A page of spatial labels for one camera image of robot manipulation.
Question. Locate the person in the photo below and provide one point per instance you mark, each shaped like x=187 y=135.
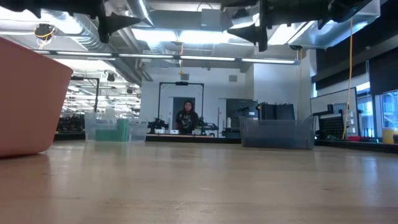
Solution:
x=186 y=119

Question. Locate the green toy brick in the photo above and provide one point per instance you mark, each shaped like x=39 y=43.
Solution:
x=105 y=136
x=123 y=130

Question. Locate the grey wall vent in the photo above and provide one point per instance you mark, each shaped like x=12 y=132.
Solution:
x=233 y=78
x=185 y=77

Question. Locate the clear plastic bin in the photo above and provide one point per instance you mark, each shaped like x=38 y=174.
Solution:
x=138 y=130

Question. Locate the long linear ceiling light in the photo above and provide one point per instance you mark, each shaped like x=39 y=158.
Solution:
x=205 y=58

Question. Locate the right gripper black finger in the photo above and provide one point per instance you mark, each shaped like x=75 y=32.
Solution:
x=248 y=29
x=252 y=36

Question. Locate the grey door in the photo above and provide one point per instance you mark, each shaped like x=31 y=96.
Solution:
x=177 y=104

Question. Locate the black distant rig frame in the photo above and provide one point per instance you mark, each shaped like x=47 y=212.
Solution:
x=97 y=93
x=182 y=83

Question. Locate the rack of black equipment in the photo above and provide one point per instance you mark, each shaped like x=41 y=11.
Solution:
x=71 y=124

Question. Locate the white bottle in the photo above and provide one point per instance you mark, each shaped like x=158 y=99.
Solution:
x=229 y=123

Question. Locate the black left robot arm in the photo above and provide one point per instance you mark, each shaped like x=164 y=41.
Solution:
x=25 y=6

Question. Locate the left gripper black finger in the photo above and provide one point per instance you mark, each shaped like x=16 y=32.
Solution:
x=118 y=26
x=118 y=19

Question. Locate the dark grey translucent bin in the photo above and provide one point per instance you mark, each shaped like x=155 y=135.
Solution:
x=276 y=133

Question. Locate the black cabinet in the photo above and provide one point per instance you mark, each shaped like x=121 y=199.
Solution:
x=241 y=107

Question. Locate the black storage crates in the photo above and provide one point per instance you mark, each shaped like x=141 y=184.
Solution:
x=276 y=111

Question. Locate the orange plastic bin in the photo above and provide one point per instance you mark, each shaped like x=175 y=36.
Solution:
x=31 y=102

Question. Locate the red flat tray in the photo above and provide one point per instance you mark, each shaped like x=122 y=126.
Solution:
x=354 y=138

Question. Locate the yellow container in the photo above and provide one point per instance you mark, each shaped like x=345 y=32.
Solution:
x=389 y=136

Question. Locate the black pegboard panel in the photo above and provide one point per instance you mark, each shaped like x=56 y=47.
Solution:
x=331 y=126

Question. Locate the black window blind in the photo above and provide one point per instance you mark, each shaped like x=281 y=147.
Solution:
x=384 y=77

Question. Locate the rectangular silver air duct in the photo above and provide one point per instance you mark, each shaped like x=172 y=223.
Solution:
x=311 y=39

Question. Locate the black spot lamp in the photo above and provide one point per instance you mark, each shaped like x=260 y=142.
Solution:
x=111 y=77
x=129 y=91

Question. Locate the round ribbed silver duct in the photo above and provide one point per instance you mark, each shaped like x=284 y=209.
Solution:
x=90 y=37

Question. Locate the black distant robot arm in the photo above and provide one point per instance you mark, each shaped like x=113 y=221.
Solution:
x=209 y=126
x=158 y=124

